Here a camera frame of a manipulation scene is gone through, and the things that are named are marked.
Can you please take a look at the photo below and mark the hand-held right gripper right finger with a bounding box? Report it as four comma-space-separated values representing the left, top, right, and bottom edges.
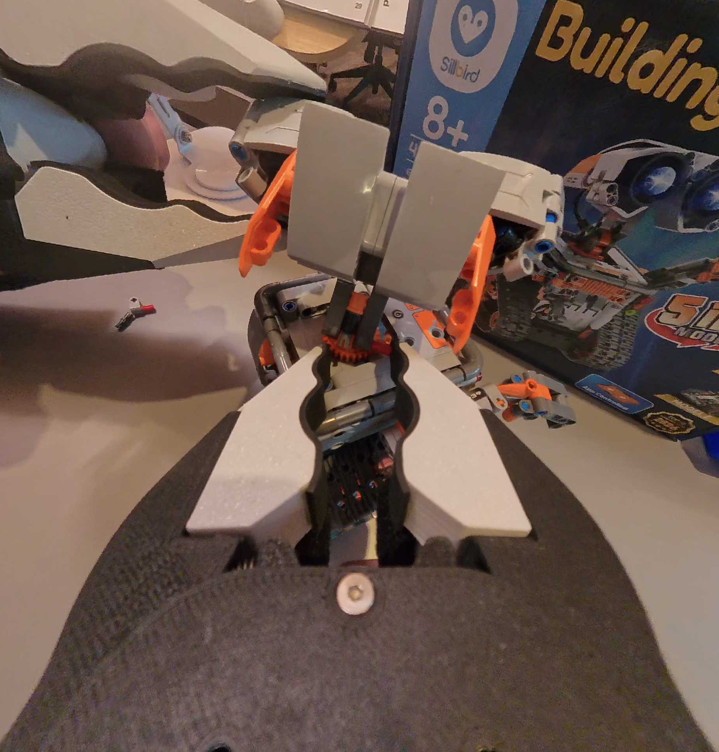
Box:
389, 342, 534, 546

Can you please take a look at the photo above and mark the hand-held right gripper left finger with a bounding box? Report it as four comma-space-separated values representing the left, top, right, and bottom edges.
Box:
185, 345, 331, 538

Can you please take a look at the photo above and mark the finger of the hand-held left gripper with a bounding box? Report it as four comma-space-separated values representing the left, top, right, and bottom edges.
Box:
15, 159, 263, 269
0, 0, 329, 121

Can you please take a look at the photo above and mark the grey orange brick toy robot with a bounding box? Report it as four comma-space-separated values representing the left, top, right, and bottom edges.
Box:
230, 100, 566, 538

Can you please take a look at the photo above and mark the person's left hand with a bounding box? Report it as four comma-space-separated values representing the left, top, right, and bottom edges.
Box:
96, 110, 172, 174

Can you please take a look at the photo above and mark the small black red pin piece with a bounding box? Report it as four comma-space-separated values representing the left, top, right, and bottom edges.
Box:
115, 296, 156, 331

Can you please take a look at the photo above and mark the small grey orange brick assembly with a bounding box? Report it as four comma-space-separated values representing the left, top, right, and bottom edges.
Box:
483, 370, 578, 430

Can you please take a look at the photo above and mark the black swivel chair base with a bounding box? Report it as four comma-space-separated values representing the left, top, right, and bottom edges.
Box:
330, 29, 402, 112

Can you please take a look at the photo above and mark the blue plastic bin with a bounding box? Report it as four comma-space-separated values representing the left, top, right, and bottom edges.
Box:
683, 429, 719, 477

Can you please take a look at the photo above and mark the dark blue robot kit box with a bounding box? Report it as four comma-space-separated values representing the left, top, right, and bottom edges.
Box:
391, 0, 719, 441

